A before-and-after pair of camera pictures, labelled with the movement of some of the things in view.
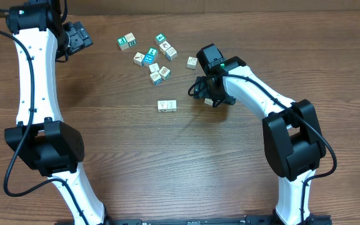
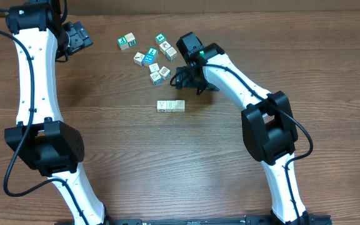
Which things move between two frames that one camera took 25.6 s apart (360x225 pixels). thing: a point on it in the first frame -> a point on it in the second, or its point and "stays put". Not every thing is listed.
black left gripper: (80, 38) stays put
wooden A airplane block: (162, 106) stays put
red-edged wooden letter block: (172, 105) stays put
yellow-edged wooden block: (208, 101) -> (180, 105)
